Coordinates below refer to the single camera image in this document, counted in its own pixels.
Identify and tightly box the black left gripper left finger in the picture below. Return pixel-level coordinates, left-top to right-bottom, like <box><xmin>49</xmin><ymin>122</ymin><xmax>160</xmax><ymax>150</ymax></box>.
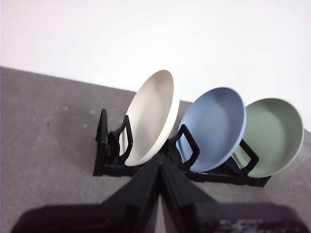
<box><xmin>11</xmin><ymin>157</ymin><xmax>160</xmax><ymax>233</ymax></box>

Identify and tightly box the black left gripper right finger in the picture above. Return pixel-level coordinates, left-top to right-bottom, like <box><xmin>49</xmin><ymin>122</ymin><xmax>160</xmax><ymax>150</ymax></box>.
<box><xmin>160</xmin><ymin>157</ymin><xmax>311</xmax><ymax>233</ymax></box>

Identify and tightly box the blue plate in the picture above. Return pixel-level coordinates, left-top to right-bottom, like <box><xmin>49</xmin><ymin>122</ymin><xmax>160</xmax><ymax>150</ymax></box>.
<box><xmin>175</xmin><ymin>86</ymin><xmax>247</xmax><ymax>173</ymax></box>

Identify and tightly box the black plate rack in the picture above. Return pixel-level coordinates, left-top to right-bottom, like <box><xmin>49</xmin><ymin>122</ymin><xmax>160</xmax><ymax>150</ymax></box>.
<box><xmin>93</xmin><ymin>108</ymin><xmax>272</xmax><ymax>188</ymax></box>

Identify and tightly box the green plate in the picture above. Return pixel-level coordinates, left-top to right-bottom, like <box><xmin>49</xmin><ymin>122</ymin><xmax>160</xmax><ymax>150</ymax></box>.
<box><xmin>232</xmin><ymin>97</ymin><xmax>305</xmax><ymax>178</ymax></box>

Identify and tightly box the cream plate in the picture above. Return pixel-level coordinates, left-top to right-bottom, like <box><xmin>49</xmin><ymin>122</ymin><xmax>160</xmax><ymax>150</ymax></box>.
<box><xmin>124</xmin><ymin>69</ymin><xmax>180</xmax><ymax>167</ymax></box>

